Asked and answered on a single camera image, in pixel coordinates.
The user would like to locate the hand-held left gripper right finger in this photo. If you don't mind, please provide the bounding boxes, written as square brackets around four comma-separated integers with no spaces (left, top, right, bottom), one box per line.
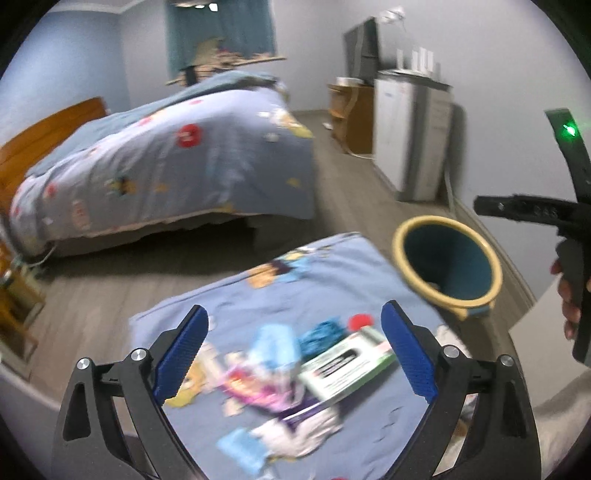
[380,300,543,480]

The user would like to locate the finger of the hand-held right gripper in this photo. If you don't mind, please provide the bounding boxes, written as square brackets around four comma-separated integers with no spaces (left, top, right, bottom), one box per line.
[474,194,578,227]

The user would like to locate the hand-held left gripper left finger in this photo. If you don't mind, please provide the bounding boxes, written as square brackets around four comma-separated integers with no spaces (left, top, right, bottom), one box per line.
[52,305,218,480]

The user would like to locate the green and white box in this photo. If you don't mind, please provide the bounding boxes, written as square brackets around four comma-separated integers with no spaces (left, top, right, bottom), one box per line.
[298,335,399,402]

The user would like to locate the teal crinkled packet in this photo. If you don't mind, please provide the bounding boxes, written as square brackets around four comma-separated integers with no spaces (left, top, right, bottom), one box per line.
[299,318,347,363]

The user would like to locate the pink wrapper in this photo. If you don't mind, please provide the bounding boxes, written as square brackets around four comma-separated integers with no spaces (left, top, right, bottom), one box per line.
[222,364,305,416]

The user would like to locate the teal bin with yellow rim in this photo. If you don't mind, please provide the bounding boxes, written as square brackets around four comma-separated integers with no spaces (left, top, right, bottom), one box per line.
[392,216,503,321]

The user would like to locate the light blue wrapper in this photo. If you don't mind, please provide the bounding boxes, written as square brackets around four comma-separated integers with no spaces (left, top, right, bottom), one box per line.
[249,324,301,370]

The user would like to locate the small light blue packet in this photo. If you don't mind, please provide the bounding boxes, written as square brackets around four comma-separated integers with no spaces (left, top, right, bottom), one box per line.
[217,427,269,476]

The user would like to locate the white tissue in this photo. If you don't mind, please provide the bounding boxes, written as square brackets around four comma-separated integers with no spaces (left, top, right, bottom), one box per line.
[252,411,343,460]

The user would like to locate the person's right hand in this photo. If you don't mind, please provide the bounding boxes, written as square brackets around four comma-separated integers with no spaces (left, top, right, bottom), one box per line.
[551,258,583,340]

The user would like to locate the white floor cabinet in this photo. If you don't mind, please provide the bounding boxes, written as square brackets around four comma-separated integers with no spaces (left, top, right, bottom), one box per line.
[372,69,453,202]

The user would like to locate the small wooden stool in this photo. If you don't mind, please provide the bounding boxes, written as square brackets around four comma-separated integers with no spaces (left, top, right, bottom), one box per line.
[0,258,47,370]

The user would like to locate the white router with antennas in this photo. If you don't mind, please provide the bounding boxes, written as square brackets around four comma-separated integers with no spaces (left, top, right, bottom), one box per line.
[394,46,441,77]

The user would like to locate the bed with blue quilt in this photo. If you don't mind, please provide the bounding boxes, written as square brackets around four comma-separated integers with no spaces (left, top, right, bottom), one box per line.
[9,69,317,254]

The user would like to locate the wooden side table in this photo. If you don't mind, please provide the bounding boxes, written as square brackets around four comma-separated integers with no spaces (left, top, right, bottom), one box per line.
[328,78,375,155]

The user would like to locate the black flat screen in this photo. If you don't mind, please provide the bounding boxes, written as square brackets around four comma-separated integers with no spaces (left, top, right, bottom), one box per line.
[342,17,380,86]

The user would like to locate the wooden bed headboard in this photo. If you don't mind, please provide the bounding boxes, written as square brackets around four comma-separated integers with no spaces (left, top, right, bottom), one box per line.
[0,97,109,213]

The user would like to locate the cluttered window sill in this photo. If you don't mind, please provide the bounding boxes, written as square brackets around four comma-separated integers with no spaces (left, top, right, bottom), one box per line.
[165,37,288,87]

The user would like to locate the teal curtain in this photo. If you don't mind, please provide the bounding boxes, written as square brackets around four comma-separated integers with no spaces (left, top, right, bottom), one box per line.
[165,0,278,77]

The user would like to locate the white power cable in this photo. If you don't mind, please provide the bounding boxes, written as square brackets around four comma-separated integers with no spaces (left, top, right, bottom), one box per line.
[442,157,458,213]

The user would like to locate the thin white cable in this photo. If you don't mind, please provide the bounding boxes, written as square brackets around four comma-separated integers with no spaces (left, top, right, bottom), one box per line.
[342,85,375,160]

